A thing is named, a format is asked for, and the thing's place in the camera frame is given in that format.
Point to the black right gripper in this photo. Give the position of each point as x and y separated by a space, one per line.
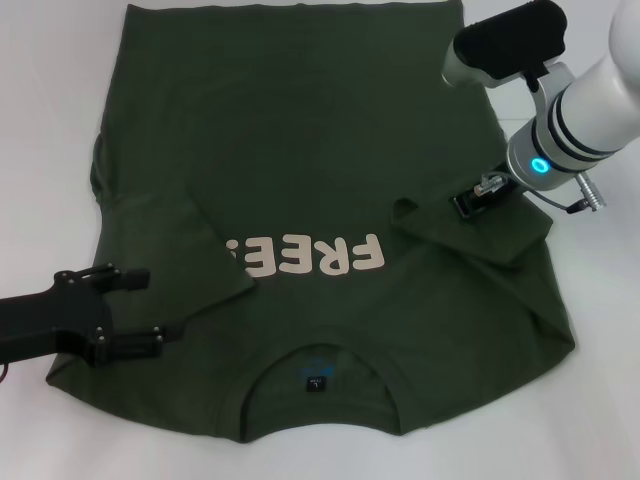
487 197

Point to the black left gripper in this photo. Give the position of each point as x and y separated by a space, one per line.
50 320

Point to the dark green FREE print t-shirt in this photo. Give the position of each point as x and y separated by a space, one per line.
310 150

